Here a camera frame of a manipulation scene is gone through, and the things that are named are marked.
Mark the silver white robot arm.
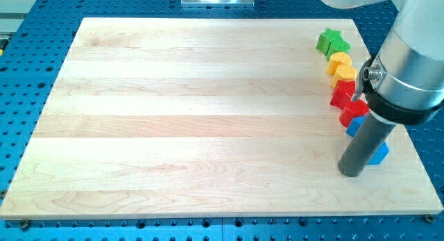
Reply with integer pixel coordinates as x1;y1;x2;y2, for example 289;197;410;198
321;0;443;125

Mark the light wooden board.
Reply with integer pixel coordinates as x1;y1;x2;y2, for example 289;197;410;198
1;17;443;220

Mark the red star block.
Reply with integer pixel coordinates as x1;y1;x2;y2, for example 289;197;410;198
330;81;355;109

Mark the yellow hexagon block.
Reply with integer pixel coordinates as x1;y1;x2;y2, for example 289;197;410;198
331;64;358;88

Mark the green star block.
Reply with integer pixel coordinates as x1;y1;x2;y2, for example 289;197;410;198
316;28;341;56

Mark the yellow round block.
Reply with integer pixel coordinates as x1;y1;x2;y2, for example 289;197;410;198
325;52;352;75

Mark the green round block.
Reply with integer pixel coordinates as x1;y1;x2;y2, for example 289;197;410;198
326;40;350;60

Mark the blue cube block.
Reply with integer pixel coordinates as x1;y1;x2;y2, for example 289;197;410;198
346;116;366;137

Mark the red round block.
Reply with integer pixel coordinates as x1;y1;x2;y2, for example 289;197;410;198
339;100;369;127

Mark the blue hexagon block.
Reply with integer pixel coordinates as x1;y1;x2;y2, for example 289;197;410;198
367;142;390;165

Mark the board corner screw left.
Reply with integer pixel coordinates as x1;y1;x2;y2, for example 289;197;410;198
18;219;31;231

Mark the board corner screw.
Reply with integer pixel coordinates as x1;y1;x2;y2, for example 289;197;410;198
18;219;31;231
423;214;435;224

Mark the board corner screw right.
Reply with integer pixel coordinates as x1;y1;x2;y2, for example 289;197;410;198
423;214;435;224

